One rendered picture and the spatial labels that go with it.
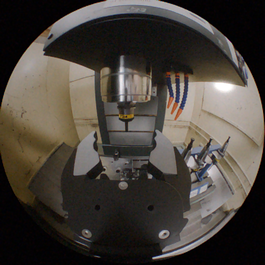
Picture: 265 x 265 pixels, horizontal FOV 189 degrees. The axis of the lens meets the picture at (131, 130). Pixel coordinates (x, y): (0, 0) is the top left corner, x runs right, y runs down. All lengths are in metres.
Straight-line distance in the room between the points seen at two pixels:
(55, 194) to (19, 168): 0.46
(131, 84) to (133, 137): 0.68
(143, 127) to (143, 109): 0.18
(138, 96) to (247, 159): 1.02
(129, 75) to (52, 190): 1.08
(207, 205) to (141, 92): 1.02
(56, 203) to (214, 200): 1.47
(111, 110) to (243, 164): 1.37
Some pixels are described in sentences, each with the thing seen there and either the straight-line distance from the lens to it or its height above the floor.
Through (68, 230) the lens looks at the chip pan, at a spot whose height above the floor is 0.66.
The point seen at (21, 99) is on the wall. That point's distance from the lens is 1.08.
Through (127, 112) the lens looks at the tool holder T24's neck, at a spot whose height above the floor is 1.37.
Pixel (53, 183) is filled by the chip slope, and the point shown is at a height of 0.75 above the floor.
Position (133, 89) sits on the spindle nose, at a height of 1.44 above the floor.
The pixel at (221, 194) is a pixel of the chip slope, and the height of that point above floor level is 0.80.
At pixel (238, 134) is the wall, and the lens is 1.02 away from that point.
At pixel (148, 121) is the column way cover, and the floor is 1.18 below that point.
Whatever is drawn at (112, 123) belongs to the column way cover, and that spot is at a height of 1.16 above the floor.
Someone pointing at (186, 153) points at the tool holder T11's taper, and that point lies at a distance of 0.28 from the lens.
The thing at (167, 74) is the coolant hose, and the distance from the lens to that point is 0.29.
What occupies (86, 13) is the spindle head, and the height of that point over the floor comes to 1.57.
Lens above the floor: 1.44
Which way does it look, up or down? 27 degrees down
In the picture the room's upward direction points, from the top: straight up
